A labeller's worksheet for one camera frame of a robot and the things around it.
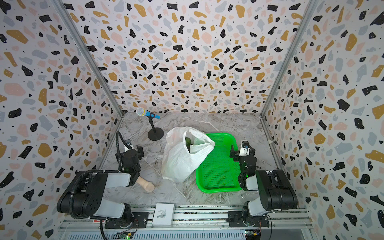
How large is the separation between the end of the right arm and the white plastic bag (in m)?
0.15

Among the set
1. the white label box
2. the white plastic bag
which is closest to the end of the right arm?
the white plastic bag

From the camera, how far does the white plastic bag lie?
28.0 inches

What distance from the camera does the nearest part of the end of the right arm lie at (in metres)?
0.70

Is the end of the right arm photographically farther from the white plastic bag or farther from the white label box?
the white label box
